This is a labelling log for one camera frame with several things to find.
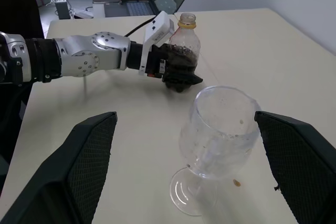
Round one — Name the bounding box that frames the grey desk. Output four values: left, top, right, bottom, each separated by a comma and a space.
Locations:
38, 0, 158, 29

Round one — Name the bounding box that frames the clear plastic drink bottle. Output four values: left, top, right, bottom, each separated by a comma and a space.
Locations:
165, 12, 202, 94

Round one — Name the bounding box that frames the small grey box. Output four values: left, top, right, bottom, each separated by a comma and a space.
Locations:
54, 0, 71, 20

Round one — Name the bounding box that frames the black robot torso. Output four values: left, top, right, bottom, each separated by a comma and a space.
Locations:
0, 0, 45, 41

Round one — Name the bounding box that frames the clear wine glass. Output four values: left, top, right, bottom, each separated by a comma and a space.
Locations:
170, 85, 264, 217

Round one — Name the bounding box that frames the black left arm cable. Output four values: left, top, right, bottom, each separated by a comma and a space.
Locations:
123, 16, 159, 37

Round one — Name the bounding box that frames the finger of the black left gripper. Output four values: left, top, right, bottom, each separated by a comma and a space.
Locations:
161, 70, 204, 89

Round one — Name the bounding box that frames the white grey box device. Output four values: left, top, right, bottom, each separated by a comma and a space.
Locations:
92, 0, 127, 19

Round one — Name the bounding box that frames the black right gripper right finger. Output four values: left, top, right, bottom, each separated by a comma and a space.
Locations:
254, 110, 336, 224

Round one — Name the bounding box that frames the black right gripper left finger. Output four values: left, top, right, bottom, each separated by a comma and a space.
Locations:
0, 111, 118, 224

